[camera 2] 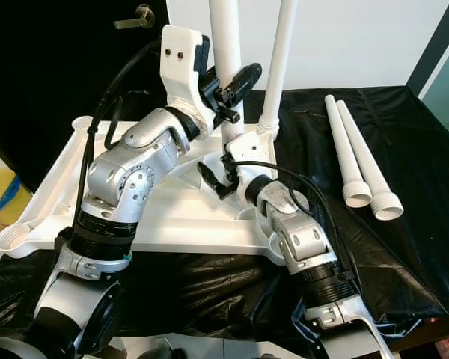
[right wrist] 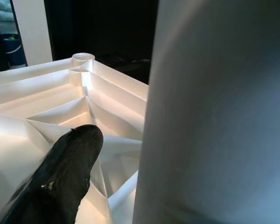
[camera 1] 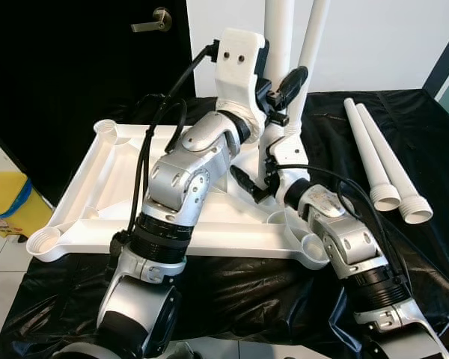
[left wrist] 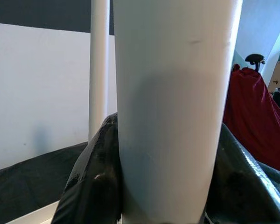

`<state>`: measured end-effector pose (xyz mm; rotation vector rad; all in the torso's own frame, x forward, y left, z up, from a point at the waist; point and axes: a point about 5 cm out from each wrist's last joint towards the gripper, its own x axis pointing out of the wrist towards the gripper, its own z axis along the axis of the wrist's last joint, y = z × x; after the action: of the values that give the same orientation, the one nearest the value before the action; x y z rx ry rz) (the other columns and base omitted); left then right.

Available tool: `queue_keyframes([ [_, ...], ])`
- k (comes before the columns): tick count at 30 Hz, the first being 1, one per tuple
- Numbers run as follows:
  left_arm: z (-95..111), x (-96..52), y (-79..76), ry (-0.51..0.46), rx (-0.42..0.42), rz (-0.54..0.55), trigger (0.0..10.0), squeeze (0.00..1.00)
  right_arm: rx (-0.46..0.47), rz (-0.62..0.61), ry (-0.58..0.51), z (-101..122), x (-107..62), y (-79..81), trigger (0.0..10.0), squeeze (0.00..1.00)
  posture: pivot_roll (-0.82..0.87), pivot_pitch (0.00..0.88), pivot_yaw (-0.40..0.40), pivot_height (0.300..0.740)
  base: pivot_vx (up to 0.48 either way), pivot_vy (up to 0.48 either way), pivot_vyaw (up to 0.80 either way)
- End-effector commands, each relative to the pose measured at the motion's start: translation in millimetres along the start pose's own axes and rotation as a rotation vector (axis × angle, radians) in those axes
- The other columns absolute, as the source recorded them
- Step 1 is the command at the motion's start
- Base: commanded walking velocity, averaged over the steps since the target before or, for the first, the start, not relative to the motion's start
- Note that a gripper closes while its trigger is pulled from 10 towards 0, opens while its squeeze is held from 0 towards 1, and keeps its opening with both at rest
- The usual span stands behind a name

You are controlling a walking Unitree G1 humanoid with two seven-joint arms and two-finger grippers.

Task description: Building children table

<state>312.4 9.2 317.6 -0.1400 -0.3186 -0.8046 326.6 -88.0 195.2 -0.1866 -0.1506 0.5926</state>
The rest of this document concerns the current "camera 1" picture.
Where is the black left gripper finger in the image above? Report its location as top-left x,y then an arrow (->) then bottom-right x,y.
273,65 -> 310,110

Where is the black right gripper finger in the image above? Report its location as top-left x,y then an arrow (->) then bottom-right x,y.
230,165 -> 260,198

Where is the white plastic table leg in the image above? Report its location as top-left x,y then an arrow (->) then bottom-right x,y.
281,0 -> 332,143
355,102 -> 434,226
343,97 -> 402,212
263,0 -> 296,184

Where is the white plastic table top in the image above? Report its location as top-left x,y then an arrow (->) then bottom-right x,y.
26,118 -> 332,271

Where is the black plastic table cover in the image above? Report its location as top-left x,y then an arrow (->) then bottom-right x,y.
0,88 -> 449,359

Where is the black door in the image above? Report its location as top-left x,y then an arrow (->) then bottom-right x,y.
0,0 -> 189,206

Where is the yellow bin with blue band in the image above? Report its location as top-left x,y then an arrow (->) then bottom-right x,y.
0,172 -> 53,240

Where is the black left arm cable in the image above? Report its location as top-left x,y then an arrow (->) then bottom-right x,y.
109,43 -> 219,259

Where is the dark grey window frame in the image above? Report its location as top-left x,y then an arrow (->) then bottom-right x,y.
423,19 -> 449,96

